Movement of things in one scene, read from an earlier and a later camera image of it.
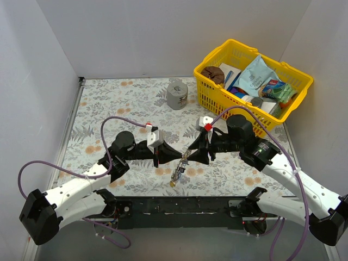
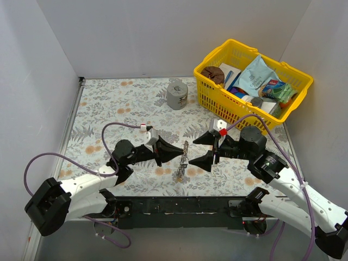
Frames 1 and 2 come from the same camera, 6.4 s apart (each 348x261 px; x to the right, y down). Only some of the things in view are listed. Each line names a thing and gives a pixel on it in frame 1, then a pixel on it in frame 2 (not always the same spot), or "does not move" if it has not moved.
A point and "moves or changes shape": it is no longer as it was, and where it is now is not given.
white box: [227, 69] does not move
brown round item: [215, 73] does not move
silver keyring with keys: [180, 168] moves or changes shape
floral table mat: [106, 106] does not move
